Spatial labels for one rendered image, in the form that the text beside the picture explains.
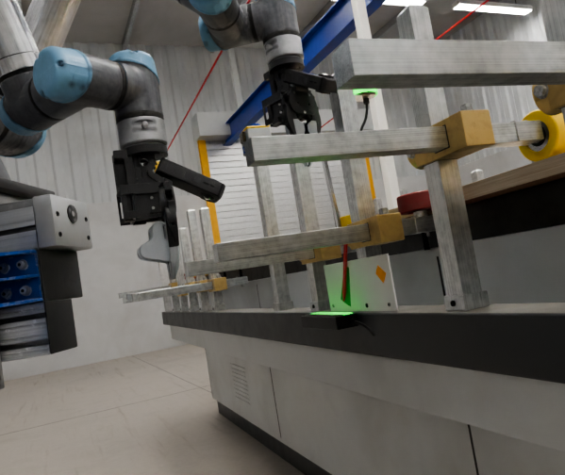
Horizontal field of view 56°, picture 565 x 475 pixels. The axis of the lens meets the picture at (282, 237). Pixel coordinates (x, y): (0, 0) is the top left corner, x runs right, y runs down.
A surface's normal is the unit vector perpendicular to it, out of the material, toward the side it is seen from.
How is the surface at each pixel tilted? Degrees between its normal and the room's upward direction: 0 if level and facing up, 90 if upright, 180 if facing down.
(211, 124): 90
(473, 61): 90
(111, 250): 90
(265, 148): 90
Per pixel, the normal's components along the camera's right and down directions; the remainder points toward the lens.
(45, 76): -0.59, 0.04
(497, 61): 0.35, -0.13
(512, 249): -0.92, 0.12
